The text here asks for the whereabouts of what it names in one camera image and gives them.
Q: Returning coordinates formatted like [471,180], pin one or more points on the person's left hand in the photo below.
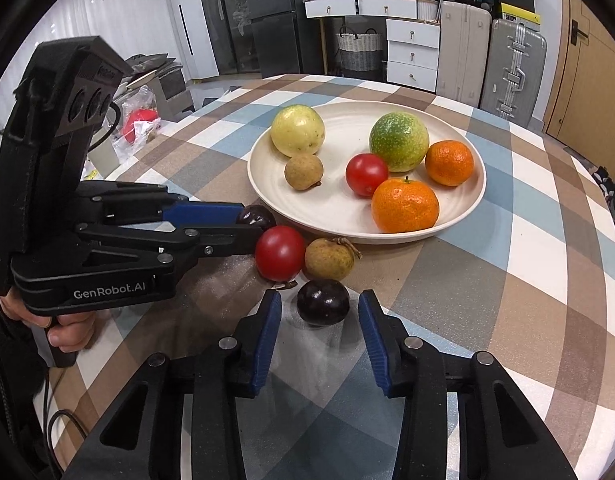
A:
[72,332]

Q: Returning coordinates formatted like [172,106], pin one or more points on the wooden door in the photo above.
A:
[587,85]

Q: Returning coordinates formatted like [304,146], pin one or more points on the green passion fruit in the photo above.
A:
[398,142]

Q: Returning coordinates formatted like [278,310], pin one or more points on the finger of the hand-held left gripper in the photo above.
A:
[207,212]
[222,242]

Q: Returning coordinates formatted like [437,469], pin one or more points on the silver suitcase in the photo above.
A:
[512,75]

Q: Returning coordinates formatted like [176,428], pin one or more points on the dark glass cabinet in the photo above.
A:
[227,20]

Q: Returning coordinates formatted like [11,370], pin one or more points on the brown longan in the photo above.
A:
[330,259]
[303,172]

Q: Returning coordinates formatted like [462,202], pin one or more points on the white drawer cabinet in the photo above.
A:
[412,55]

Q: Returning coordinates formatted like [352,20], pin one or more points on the woven basket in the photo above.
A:
[358,52]

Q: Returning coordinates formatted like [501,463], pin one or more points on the yellow passion fruit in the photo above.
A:
[297,130]

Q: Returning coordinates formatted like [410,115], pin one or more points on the white vanity desk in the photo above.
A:
[347,7]

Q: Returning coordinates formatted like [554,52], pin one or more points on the orange mandarin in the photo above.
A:
[405,206]
[449,163]

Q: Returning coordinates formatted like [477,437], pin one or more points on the clear plastic bag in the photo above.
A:
[130,147]

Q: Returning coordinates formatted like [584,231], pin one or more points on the beige suitcase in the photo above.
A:
[462,55]

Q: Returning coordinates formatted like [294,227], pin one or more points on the red round object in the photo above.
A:
[137,122]

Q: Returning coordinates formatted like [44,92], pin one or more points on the black fridge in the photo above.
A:
[275,40]

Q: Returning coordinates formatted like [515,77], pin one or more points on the cream round plate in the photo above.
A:
[332,205]

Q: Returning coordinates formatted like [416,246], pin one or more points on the dark purple plum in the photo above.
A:
[322,302]
[257,216]

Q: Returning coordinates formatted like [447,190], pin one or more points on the yellow and black shoe box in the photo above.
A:
[520,14]

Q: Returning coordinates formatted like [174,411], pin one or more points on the person's left forearm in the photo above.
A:
[12,390]

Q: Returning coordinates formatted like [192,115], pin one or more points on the red tomato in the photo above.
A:
[366,175]
[280,255]

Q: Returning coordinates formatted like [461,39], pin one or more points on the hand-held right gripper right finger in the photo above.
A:
[375,345]

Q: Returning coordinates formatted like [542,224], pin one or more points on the pile of dark shoes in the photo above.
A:
[607,185]

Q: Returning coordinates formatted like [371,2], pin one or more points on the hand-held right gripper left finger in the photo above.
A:
[267,345]

